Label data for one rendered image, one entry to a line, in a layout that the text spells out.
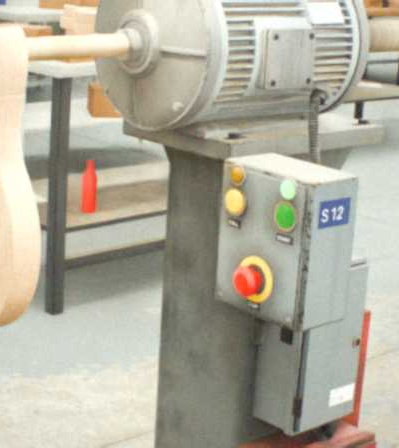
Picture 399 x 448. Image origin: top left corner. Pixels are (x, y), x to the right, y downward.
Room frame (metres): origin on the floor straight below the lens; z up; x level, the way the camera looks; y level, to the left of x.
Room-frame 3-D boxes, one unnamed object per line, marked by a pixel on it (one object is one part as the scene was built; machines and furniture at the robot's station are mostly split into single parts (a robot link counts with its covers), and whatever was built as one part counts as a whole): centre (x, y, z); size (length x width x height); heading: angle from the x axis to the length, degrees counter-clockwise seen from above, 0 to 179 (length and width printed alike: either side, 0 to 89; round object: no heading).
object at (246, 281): (1.51, -0.08, 0.97); 0.04 x 0.04 x 0.04; 44
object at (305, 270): (1.62, -0.15, 0.99); 0.24 x 0.21 x 0.26; 134
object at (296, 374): (1.79, -0.19, 0.93); 0.15 x 0.10 x 0.55; 134
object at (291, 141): (1.90, -0.09, 1.11); 0.36 x 0.24 x 0.04; 134
